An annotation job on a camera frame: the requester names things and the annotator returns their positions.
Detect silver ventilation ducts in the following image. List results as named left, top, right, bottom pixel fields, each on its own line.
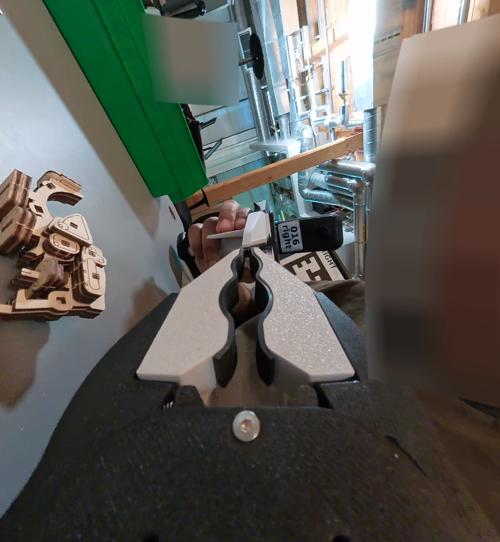
left=237, top=0, right=386, bottom=276

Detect person's right hand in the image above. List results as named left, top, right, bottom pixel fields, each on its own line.
left=187, top=200, right=259, bottom=316

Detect black disc on pole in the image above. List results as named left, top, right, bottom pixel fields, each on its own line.
left=249, top=33, right=266, bottom=80

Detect person's olive shirt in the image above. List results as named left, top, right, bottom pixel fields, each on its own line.
left=182, top=275, right=500, bottom=542

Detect wooden railing beam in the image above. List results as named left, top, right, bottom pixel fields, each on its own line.
left=188, top=132, right=364, bottom=208

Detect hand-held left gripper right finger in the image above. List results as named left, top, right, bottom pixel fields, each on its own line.
left=248, top=248, right=356, bottom=387

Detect green plastic bin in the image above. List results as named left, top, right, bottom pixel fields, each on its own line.
left=43, top=0, right=210, bottom=203

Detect wooden model assembly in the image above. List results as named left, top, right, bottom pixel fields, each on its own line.
left=0, top=169, right=107, bottom=320

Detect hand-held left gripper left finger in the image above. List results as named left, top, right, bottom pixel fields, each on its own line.
left=136, top=248, right=243, bottom=387

